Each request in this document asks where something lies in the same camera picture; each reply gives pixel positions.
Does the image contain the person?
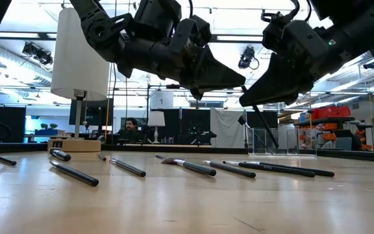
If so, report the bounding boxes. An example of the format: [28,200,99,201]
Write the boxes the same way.
[117,117,145,144]

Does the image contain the white hanging cloth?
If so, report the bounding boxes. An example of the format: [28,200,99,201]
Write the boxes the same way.
[210,107,245,150]

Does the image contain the black ceiling spotlight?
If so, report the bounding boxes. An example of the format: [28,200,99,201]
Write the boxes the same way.
[21,41,55,66]

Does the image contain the red storage bin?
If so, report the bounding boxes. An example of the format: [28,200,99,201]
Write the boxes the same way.
[310,106,352,121]

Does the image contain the small white table lamp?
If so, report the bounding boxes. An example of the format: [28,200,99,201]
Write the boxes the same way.
[147,110,167,145]

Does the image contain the black background monitor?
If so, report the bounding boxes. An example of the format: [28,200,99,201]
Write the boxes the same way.
[68,98,114,128]

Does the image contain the black aluminium table frame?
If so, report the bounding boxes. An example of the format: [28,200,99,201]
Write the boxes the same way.
[0,142,374,164]

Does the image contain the dark shelf rack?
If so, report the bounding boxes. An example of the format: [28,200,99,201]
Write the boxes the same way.
[293,116,374,151]

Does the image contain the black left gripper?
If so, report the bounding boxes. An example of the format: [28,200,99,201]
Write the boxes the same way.
[117,14,246,100]

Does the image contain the white sign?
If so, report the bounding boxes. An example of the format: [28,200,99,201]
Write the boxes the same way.
[149,91,175,110]

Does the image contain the black background robot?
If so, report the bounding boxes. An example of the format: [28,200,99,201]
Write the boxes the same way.
[186,122,218,146]

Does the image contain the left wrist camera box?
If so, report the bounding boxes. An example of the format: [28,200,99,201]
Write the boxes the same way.
[136,0,182,29]

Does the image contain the clear acrylic brush holder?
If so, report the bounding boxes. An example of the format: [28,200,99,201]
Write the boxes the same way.
[247,127,318,156]

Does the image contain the black brush with brown bristles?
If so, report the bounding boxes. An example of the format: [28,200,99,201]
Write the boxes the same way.
[160,157,218,177]

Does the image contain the white shade wooden base lamp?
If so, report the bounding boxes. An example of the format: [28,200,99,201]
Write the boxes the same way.
[47,8,110,153]

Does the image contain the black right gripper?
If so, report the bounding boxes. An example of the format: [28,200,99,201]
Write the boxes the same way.
[240,19,347,107]

